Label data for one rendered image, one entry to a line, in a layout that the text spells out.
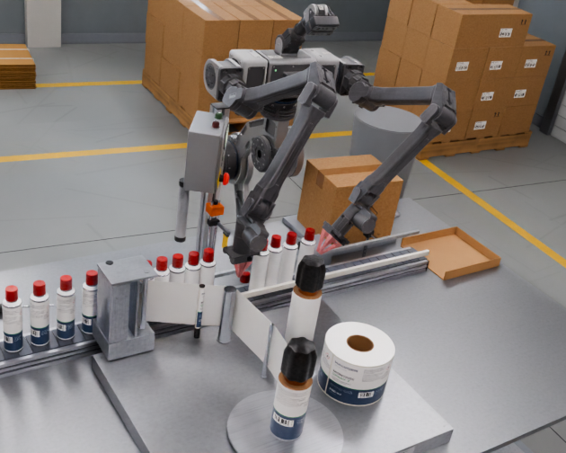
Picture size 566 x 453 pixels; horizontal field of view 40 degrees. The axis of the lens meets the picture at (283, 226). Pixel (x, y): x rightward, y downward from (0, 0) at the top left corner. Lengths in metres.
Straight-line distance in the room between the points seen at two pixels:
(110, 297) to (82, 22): 5.74
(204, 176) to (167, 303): 0.39
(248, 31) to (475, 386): 3.78
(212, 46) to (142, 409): 3.86
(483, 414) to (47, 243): 2.79
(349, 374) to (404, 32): 4.46
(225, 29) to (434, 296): 3.26
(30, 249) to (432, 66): 3.26
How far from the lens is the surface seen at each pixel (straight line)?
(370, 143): 4.95
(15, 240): 4.53
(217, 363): 2.31
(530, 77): 6.64
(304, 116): 2.31
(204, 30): 5.61
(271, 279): 2.61
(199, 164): 2.28
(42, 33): 7.59
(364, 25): 9.10
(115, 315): 2.21
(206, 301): 2.34
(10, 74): 6.56
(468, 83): 6.17
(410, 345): 2.63
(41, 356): 2.34
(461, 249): 3.26
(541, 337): 2.88
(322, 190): 2.96
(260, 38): 5.83
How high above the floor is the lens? 2.35
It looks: 29 degrees down
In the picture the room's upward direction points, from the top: 9 degrees clockwise
